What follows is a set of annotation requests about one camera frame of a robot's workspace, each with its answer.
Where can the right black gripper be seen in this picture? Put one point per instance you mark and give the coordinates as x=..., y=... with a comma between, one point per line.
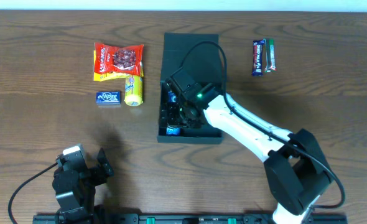
x=173, y=112

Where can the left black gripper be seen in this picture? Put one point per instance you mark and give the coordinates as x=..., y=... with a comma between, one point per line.
x=94, y=173

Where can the blue oreo cookie pack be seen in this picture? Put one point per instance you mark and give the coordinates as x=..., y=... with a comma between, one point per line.
x=172, y=130

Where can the dark green box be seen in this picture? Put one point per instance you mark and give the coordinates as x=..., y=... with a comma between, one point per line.
x=201, y=60

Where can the yellow candy bag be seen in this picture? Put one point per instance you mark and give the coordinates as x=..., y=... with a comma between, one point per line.
x=112, y=75

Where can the red candy bag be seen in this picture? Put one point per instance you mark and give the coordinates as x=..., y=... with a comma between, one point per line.
x=110, y=59

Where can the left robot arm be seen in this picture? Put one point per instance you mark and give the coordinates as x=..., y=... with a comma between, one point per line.
x=75, y=186

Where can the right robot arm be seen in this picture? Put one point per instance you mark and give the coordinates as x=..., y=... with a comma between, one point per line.
x=296, y=168

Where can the yellow candy roll tube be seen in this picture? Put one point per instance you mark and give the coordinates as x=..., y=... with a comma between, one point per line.
x=133, y=91

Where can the blue eclipse mint tin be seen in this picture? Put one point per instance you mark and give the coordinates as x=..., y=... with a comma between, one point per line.
x=108, y=98

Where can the purple dairy milk bar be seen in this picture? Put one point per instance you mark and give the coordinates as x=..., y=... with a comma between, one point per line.
x=258, y=46

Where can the green chocolate bar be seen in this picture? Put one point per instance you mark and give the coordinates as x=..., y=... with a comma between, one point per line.
x=270, y=55

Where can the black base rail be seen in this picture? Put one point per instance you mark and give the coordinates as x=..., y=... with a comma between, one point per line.
x=132, y=218

